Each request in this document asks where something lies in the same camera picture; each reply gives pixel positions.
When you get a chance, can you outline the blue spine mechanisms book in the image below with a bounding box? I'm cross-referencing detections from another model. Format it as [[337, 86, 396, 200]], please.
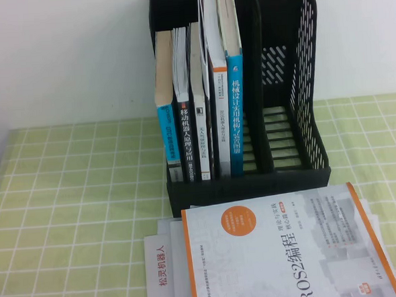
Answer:
[[216, 0, 252, 179]]

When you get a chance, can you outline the white spine thin book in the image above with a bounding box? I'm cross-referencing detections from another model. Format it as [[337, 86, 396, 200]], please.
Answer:
[[186, 21, 211, 183]]

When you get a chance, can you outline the black spine robotics book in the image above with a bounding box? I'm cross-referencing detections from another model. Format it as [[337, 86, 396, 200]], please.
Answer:
[[169, 26, 199, 185]]

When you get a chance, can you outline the light blue spine book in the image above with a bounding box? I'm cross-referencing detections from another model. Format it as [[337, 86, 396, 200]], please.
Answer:
[[150, 29, 184, 185]]

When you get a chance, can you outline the white orange ROS book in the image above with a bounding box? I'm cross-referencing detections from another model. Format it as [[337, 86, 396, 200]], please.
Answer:
[[202, 0, 236, 179]]

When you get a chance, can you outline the black plastic book holder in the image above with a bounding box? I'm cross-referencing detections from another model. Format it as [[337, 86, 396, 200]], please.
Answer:
[[147, 0, 334, 220]]

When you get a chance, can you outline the large white ROS2 book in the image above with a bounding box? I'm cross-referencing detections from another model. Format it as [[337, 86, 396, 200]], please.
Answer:
[[179, 178, 396, 297]]

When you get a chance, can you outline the white orange ROS2 book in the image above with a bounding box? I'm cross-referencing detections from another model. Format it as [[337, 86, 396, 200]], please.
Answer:
[[357, 195, 396, 297]]

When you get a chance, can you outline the white paper sheet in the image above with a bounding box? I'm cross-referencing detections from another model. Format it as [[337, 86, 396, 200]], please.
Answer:
[[156, 218, 185, 237]]

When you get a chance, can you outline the white paper booklet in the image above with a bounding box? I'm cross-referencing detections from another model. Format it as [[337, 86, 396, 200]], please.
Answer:
[[168, 218, 195, 297]]

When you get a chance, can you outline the thin white brown booklet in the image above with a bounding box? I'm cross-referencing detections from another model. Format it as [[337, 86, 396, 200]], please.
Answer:
[[197, 0, 219, 179]]

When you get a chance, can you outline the white booklet with red text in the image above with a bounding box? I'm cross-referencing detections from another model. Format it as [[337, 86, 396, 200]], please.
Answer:
[[143, 233, 176, 297]]

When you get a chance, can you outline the green checked tablecloth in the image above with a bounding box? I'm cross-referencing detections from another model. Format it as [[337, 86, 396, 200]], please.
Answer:
[[0, 93, 396, 297]]

